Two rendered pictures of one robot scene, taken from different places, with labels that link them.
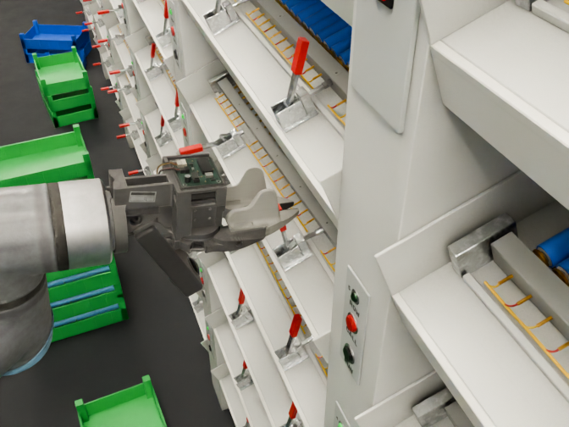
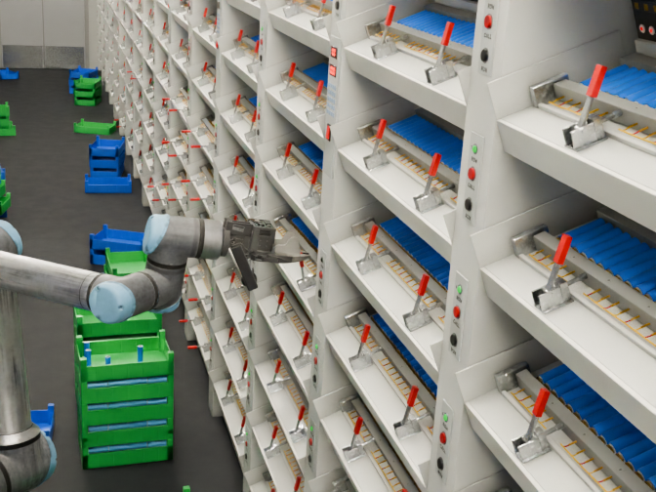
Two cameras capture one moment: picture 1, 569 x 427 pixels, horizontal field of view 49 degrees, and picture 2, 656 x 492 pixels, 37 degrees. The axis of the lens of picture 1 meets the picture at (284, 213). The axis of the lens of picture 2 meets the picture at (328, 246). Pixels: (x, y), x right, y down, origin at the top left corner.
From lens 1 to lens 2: 1.62 m
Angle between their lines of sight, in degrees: 21
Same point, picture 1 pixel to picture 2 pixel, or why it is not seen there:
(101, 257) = (216, 250)
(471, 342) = (351, 250)
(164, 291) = (207, 445)
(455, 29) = (344, 145)
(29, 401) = not seen: outside the picture
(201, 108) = not seen: hidden behind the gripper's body
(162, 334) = (202, 472)
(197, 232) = (260, 251)
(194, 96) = not seen: hidden behind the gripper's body
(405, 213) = (334, 208)
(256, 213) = (288, 248)
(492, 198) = (367, 210)
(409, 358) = (342, 286)
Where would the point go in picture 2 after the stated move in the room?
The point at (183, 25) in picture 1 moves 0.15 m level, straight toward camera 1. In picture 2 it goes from (263, 183) to (263, 198)
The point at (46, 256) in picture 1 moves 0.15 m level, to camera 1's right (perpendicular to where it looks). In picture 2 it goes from (195, 243) to (262, 249)
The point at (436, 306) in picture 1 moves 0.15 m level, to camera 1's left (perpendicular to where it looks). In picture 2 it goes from (345, 245) to (271, 238)
